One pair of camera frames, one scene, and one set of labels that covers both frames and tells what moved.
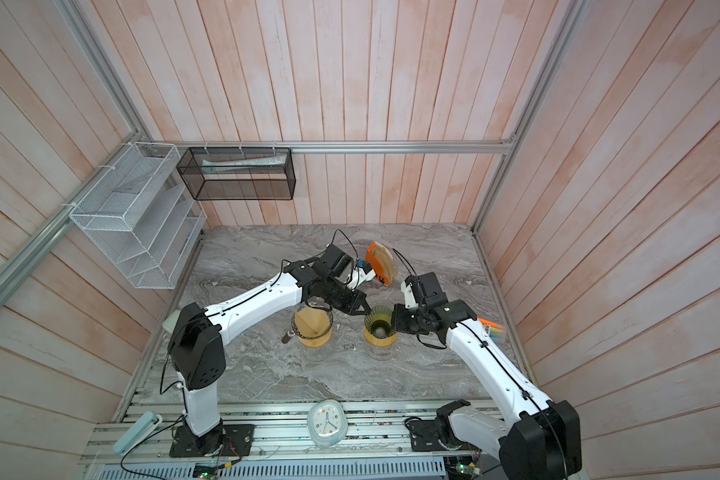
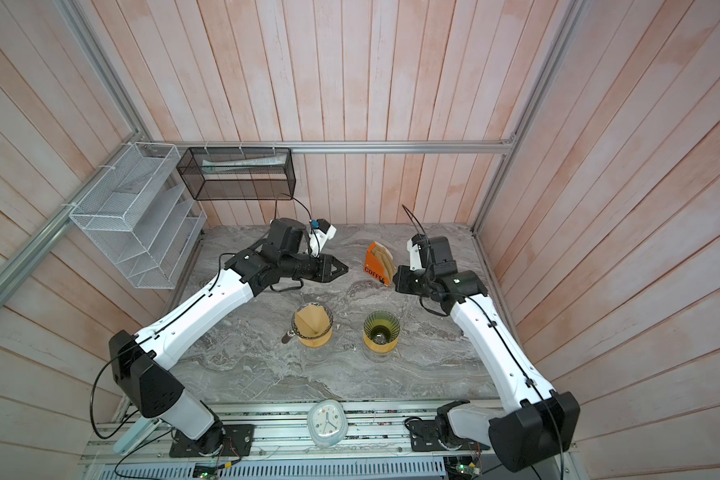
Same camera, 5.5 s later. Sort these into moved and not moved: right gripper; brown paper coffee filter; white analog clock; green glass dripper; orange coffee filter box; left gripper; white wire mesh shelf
Moved: left gripper; right gripper
Not moved: green glass dripper; orange coffee filter box; white wire mesh shelf; brown paper coffee filter; white analog clock
